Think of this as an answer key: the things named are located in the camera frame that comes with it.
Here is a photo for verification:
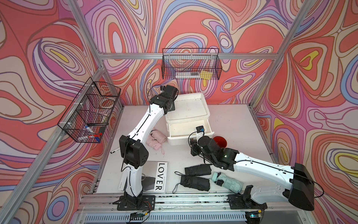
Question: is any black wire basket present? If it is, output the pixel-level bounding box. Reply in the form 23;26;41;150
57;77;121;143
161;47;222;80

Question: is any LOVER magazine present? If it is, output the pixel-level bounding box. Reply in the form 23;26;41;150
118;161;168;196

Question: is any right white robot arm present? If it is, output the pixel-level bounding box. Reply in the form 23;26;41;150
188;136;318;211

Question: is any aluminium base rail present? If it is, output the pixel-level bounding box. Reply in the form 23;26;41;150
71;192;314;224

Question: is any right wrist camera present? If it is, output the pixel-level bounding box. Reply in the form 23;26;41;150
196;126;205;140

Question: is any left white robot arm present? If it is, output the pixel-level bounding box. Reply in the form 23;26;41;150
119;85;179;204

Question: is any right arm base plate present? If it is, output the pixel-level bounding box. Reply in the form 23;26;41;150
227;194;268;211

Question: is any red metal cup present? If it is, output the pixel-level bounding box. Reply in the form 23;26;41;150
213;136;227;148

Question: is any black wire basket left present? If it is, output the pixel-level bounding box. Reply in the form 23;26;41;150
57;77;121;143

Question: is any black umbrella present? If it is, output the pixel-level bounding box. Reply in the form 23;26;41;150
185;164;212;176
172;171;210;194

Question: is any red marker in basket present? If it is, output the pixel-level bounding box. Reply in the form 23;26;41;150
88;133;102;141

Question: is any yellow sponge in basket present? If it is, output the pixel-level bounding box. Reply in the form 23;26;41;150
200;70;213;80

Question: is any blue marker in basket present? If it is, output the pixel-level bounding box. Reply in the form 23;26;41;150
84;125;95;133

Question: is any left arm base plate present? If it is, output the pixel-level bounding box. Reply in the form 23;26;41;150
116;195;156;211

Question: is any black wire basket back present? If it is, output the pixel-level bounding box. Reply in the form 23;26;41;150
161;47;222;80

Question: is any pink folded umbrella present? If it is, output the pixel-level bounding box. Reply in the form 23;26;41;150
146;140;165;155
150;129;167;144

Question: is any clear box in basket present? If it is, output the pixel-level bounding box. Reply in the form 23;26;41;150
175;72;200;79

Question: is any white three-drawer cabinet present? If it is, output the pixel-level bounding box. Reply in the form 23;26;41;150
165;93;214;146

